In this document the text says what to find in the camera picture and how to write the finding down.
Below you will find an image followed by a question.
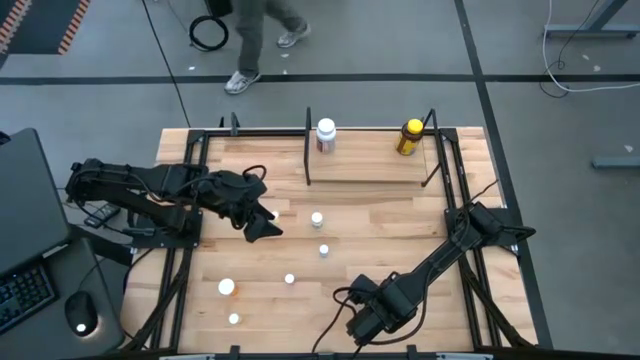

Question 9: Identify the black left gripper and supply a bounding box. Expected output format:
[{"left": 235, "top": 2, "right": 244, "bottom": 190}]
[{"left": 202, "top": 170, "right": 284, "bottom": 244}]

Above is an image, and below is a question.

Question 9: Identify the large white medicine bottle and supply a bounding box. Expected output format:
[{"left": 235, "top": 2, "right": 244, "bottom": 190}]
[{"left": 315, "top": 117, "right": 337, "bottom": 155}]

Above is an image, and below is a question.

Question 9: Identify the amber bottle yellow cap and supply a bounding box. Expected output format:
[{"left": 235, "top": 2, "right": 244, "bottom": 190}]
[{"left": 395, "top": 118, "right": 425, "bottom": 157}]

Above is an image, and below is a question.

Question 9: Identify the wooden shelf board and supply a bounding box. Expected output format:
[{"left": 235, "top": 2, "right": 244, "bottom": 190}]
[{"left": 308, "top": 128, "right": 430, "bottom": 184}]

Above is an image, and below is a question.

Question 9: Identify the black power adapter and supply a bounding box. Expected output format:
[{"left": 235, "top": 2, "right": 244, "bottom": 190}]
[{"left": 83, "top": 203, "right": 121, "bottom": 229}]

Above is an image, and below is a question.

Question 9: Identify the dark grey side desk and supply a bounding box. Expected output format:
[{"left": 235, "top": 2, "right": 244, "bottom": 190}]
[{"left": 42, "top": 234, "right": 127, "bottom": 360}]

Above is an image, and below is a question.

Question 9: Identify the person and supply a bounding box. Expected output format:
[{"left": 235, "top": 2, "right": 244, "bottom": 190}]
[{"left": 223, "top": 0, "right": 312, "bottom": 96}]

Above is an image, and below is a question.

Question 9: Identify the black computer mouse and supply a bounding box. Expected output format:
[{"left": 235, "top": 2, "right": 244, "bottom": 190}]
[{"left": 63, "top": 291, "right": 100, "bottom": 338}]

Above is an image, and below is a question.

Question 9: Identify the black box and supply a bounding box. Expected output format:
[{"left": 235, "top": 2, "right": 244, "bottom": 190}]
[{"left": 204, "top": 0, "right": 234, "bottom": 18}]

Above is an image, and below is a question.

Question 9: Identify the backlit black keyboard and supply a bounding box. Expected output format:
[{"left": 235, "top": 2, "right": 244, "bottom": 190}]
[{"left": 0, "top": 264, "right": 57, "bottom": 335}]

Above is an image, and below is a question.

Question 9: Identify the orange striped black floor mat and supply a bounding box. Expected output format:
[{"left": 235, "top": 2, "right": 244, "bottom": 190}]
[{"left": 0, "top": 0, "right": 94, "bottom": 56}]

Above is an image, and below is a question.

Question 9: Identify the grey metal floor foot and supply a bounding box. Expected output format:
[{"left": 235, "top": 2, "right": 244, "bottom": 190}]
[{"left": 592, "top": 154, "right": 640, "bottom": 170}]

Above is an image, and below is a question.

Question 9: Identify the grey metal desk base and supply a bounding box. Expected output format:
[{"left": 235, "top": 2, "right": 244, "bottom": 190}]
[{"left": 543, "top": 0, "right": 640, "bottom": 40}]

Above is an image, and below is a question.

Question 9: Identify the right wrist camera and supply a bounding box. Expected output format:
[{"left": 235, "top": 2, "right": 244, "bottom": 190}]
[{"left": 348, "top": 273, "right": 377, "bottom": 304}]

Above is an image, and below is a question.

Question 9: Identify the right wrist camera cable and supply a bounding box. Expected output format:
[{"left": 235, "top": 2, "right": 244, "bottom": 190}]
[{"left": 312, "top": 269, "right": 436, "bottom": 354}]

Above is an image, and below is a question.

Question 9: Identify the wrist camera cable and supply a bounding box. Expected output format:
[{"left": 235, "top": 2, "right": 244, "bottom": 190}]
[
  {"left": 241, "top": 164, "right": 269, "bottom": 184},
  {"left": 312, "top": 269, "right": 436, "bottom": 354}
]

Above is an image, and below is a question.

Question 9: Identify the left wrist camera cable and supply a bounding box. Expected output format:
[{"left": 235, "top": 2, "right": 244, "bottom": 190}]
[{"left": 241, "top": 164, "right": 269, "bottom": 184}]

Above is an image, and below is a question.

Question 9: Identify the black metal shelf frame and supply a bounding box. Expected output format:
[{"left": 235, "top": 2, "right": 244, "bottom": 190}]
[{"left": 303, "top": 106, "right": 451, "bottom": 189}]

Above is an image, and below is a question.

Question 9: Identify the black aluminium table frame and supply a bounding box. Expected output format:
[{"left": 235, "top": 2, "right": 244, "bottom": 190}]
[{"left": 122, "top": 112, "right": 536, "bottom": 360}]

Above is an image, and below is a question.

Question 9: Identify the black cable bundle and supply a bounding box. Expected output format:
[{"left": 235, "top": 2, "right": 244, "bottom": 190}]
[
  {"left": 457, "top": 247, "right": 534, "bottom": 350},
  {"left": 122, "top": 247, "right": 194, "bottom": 351}
]

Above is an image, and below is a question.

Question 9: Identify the coiled black floor cable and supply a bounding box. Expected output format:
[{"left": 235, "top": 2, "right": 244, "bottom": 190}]
[{"left": 188, "top": 14, "right": 230, "bottom": 53}]

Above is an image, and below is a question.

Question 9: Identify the long thin black floor cable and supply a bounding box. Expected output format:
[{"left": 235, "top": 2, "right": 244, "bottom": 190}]
[{"left": 140, "top": 0, "right": 192, "bottom": 127}]

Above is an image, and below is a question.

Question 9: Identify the white floor cable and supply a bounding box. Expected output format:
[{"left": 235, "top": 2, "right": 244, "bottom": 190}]
[{"left": 542, "top": 0, "right": 640, "bottom": 94}]

